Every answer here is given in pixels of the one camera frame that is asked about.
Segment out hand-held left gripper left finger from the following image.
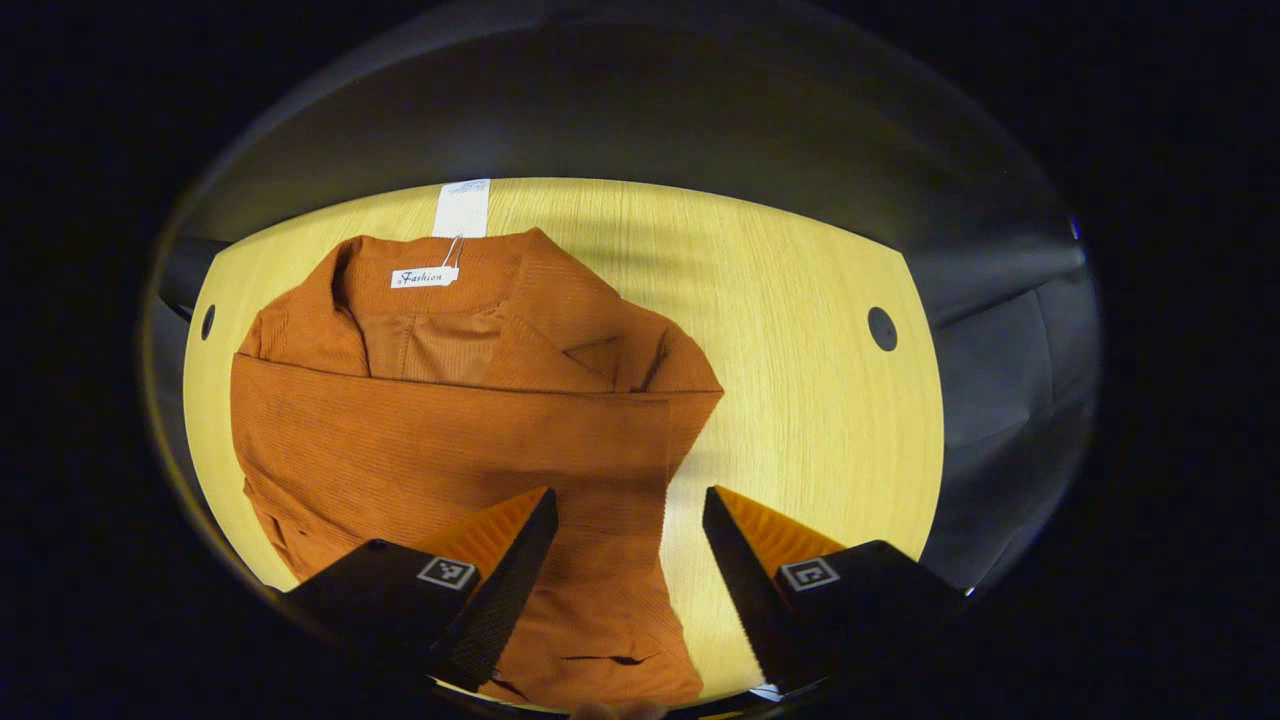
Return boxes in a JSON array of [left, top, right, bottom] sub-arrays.
[[285, 487, 559, 693]]

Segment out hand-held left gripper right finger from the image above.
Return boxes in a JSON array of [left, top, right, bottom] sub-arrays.
[[702, 486, 969, 694]]

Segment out orange button jacket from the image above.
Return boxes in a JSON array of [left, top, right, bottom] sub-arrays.
[[230, 228, 725, 709]]

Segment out white paper tag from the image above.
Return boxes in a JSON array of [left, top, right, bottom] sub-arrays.
[[432, 179, 492, 239]]

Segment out black backdrop cloth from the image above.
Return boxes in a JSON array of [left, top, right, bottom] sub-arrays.
[[140, 0, 1101, 591]]

